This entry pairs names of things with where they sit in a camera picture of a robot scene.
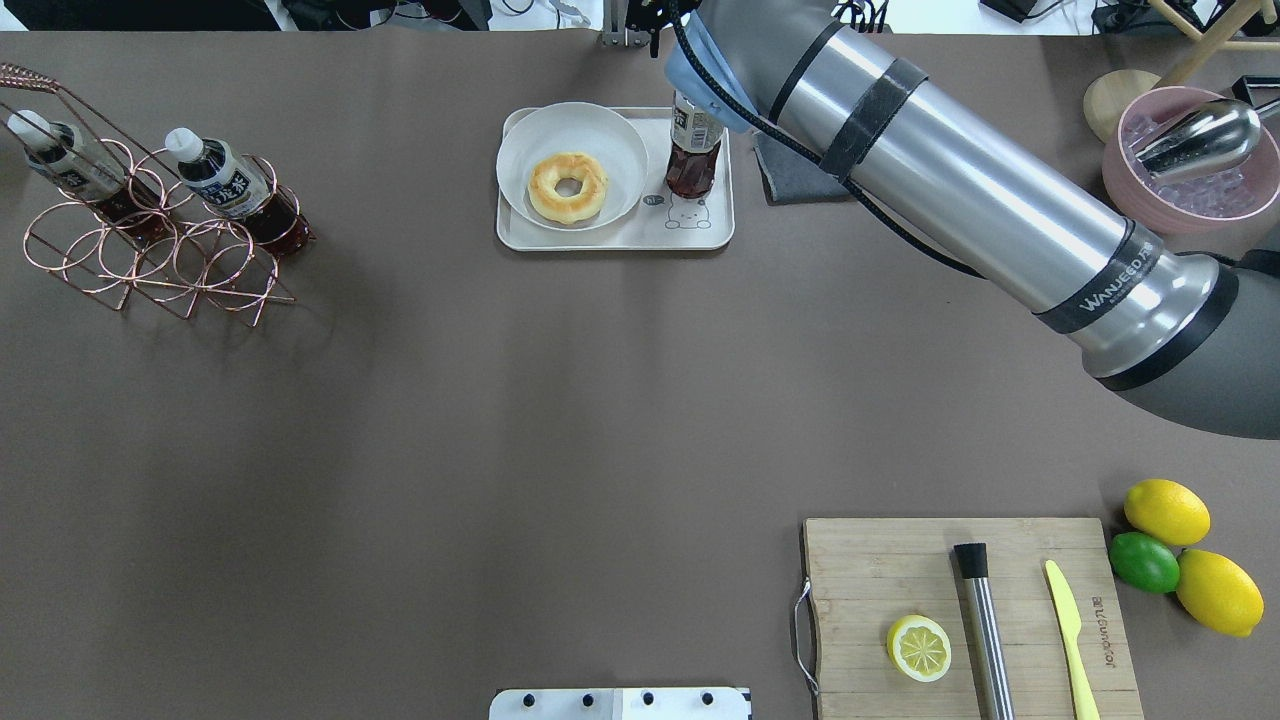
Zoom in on tea bottle top rack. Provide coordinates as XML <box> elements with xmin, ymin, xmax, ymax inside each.
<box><xmin>666</xmin><ymin>90</ymin><xmax>724</xmax><ymax>200</ymax></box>

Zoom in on tea bottle rack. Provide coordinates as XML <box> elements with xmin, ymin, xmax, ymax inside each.
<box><xmin>6</xmin><ymin>109</ymin><xmax>170</xmax><ymax>247</ymax></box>
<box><xmin>165</xmin><ymin>127</ymin><xmax>310</xmax><ymax>258</ymax></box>
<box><xmin>666</xmin><ymin>90</ymin><xmax>724</xmax><ymax>200</ymax></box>

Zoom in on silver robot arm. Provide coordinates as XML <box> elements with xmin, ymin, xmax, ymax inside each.
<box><xmin>663</xmin><ymin>1</ymin><xmax>1279</xmax><ymax>439</ymax></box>

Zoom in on cream serving tray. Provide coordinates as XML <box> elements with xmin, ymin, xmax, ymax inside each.
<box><xmin>495</xmin><ymin>108</ymin><xmax>735</xmax><ymax>252</ymax></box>

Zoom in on tea bottle middle rack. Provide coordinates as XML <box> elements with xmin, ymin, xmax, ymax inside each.
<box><xmin>165</xmin><ymin>127</ymin><xmax>310</xmax><ymax>258</ymax></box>

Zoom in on tea bottle right rack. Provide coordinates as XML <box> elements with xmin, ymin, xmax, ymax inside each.
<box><xmin>6</xmin><ymin>109</ymin><xmax>170</xmax><ymax>247</ymax></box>

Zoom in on grey folded cloth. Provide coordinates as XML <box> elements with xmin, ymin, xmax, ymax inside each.
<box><xmin>754</xmin><ymin>132</ymin><xmax>852</xmax><ymax>206</ymax></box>

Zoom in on white round plate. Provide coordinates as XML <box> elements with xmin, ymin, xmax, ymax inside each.
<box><xmin>495</xmin><ymin>102</ymin><xmax>649</xmax><ymax>232</ymax></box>

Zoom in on wooden cutting board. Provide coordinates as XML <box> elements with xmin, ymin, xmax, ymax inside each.
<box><xmin>803</xmin><ymin>518</ymin><xmax>1144</xmax><ymax>719</ymax></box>

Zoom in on steel muddler black tip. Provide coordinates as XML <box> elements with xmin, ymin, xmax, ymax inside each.
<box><xmin>954</xmin><ymin>542</ymin><xmax>1016</xmax><ymax>719</ymax></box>

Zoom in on half lemon slice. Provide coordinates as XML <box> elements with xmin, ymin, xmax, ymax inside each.
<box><xmin>884</xmin><ymin>614</ymin><xmax>952</xmax><ymax>683</ymax></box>

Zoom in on yellow plastic knife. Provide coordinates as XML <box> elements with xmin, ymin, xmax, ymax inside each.
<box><xmin>1043</xmin><ymin>560</ymin><xmax>1101</xmax><ymax>720</ymax></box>

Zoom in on wooden cup stand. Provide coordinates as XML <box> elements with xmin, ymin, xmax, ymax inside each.
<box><xmin>1083</xmin><ymin>1</ymin><xmax>1279</xmax><ymax>142</ymax></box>

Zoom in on green lime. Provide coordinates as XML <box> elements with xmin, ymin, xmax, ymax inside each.
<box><xmin>1108</xmin><ymin>532</ymin><xmax>1181</xmax><ymax>594</ymax></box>

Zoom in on yellow lemon upper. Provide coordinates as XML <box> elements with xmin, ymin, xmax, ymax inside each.
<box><xmin>1123</xmin><ymin>478</ymin><xmax>1212</xmax><ymax>547</ymax></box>

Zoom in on yellow lemon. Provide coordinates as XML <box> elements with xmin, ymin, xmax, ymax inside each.
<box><xmin>1123</xmin><ymin>478</ymin><xmax>1212</xmax><ymax>547</ymax></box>
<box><xmin>1175</xmin><ymin>550</ymin><xmax>1265</xmax><ymax>638</ymax></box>

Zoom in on pink bowl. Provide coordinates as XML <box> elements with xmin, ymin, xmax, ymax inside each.
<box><xmin>1102</xmin><ymin>86</ymin><xmax>1277</xmax><ymax>234</ymax></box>

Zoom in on clear ice cubes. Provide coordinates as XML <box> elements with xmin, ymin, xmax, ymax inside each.
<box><xmin>1120</xmin><ymin>115</ymin><xmax>1275</xmax><ymax>218</ymax></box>

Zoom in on yellow lemon lower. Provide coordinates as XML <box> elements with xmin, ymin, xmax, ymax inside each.
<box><xmin>1175</xmin><ymin>550</ymin><xmax>1265</xmax><ymax>638</ymax></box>

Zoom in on steel ice scoop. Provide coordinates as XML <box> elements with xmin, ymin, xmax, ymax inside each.
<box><xmin>1133</xmin><ymin>97</ymin><xmax>1263</xmax><ymax>184</ymax></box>

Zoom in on glazed ring donut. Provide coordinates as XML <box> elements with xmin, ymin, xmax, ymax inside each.
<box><xmin>527</xmin><ymin>152</ymin><xmax>611</xmax><ymax>225</ymax></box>

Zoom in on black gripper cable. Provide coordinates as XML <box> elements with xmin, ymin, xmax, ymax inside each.
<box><xmin>668</xmin><ymin>0</ymin><xmax>986</xmax><ymax>281</ymax></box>

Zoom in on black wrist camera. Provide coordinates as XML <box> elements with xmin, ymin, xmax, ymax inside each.
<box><xmin>623</xmin><ymin>0</ymin><xmax>701</xmax><ymax>59</ymax></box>

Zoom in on aluminium frame post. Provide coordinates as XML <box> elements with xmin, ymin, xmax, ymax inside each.
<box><xmin>600</xmin><ymin>0</ymin><xmax>652</xmax><ymax>49</ymax></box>

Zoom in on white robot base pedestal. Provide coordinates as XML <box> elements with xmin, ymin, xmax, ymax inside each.
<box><xmin>488</xmin><ymin>685</ymin><xmax>754</xmax><ymax>719</ymax></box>

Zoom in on copper wire bottle rack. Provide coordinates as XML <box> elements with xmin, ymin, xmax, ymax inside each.
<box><xmin>3</xmin><ymin>63</ymin><xmax>315</xmax><ymax>327</ymax></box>

